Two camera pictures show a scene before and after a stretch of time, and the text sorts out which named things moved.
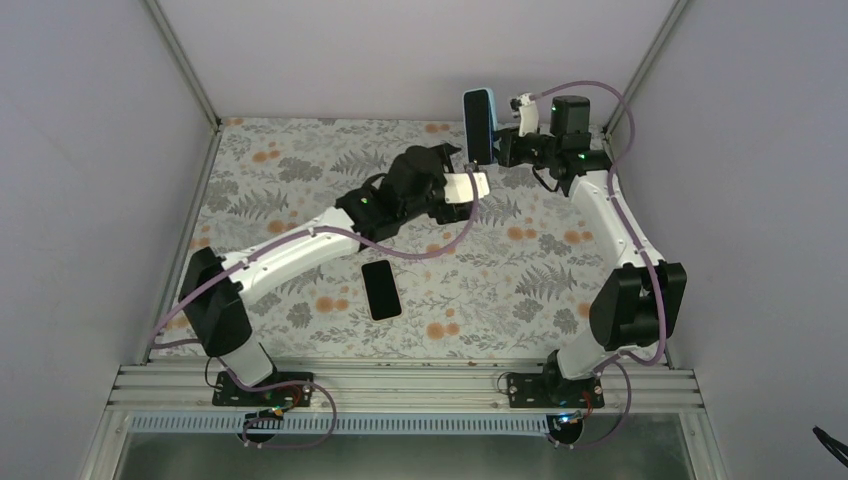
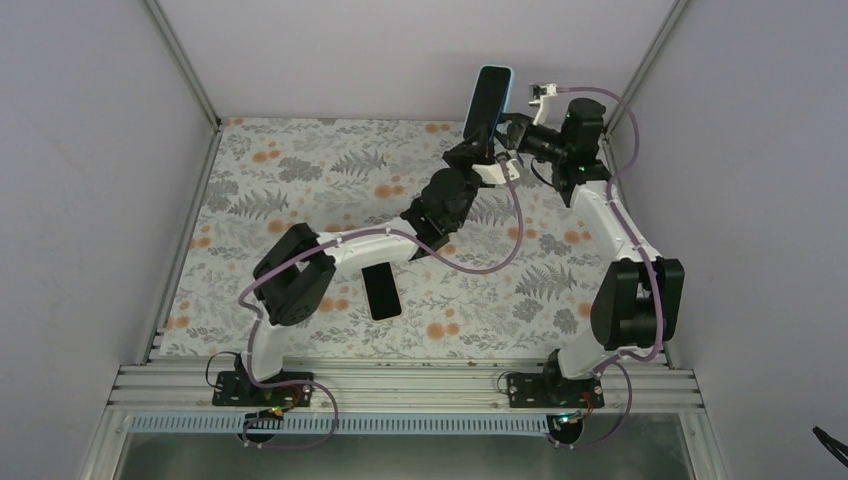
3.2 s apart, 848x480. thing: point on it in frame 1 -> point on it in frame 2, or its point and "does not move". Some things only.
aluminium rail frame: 188,388 does not move
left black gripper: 443,151 -> 474,152
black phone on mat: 381,290 does not move
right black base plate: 541,390 does not move
